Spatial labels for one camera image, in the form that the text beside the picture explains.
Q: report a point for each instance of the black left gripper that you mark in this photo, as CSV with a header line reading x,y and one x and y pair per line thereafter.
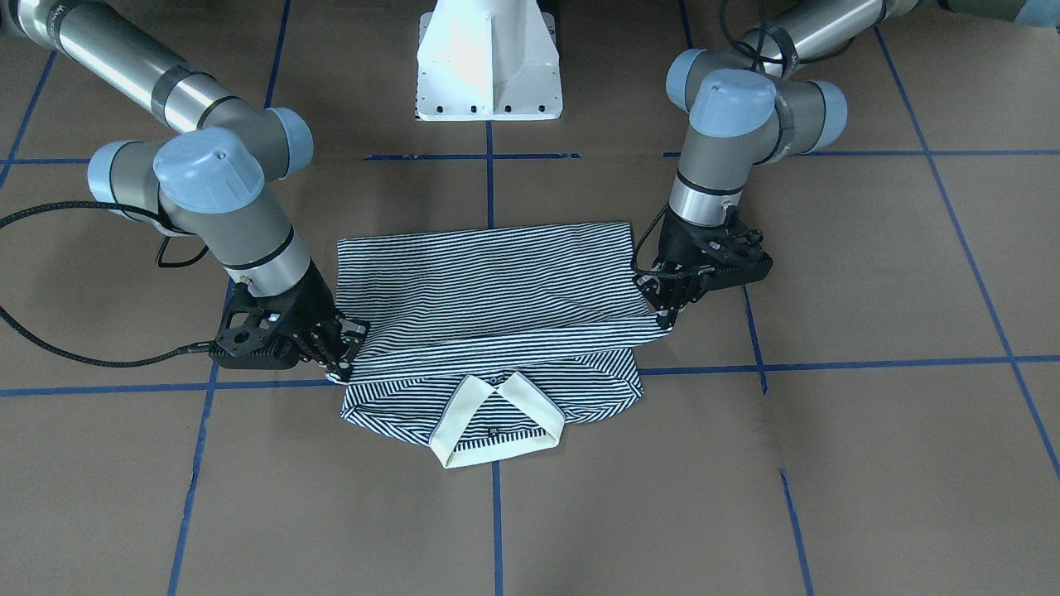
x,y
677,242

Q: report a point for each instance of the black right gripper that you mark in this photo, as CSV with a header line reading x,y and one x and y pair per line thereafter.
x,y
311,297

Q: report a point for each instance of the navy white striped polo shirt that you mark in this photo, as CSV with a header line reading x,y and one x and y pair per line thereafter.
x,y
488,344

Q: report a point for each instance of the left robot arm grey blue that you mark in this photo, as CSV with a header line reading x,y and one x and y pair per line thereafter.
x,y
745,109

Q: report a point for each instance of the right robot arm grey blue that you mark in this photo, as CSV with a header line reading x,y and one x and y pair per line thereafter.
x,y
210,181

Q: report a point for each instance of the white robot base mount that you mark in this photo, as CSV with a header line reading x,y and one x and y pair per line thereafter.
x,y
489,61

